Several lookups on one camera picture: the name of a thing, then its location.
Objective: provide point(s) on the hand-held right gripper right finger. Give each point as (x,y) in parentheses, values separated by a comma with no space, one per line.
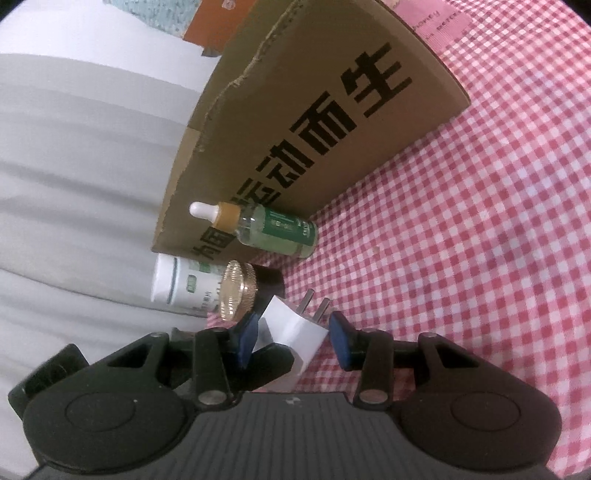
(341,339)

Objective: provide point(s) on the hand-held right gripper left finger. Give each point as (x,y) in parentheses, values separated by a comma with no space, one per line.
(244,338)

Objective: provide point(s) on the white charger plug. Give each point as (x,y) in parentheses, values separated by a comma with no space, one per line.
(295,332)

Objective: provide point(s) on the black jar with gold lid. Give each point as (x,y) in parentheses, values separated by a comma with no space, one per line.
(235,290)

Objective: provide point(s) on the white pill bottle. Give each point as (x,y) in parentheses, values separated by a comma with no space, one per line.
(184,286)

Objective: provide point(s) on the green dropper bottle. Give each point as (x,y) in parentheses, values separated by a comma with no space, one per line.
(272,230)

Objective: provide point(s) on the pink checkered cloth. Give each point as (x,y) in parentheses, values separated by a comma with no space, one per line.
(461,230)

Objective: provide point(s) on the white bed sheet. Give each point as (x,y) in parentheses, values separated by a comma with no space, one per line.
(69,184)

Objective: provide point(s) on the printed cardboard box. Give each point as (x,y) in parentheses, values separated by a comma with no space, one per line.
(300,92)

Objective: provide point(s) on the orange box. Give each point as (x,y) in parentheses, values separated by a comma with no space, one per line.
(207,27)

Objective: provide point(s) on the blue patterned cloth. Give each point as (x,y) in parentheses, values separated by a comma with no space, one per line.
(152,11)

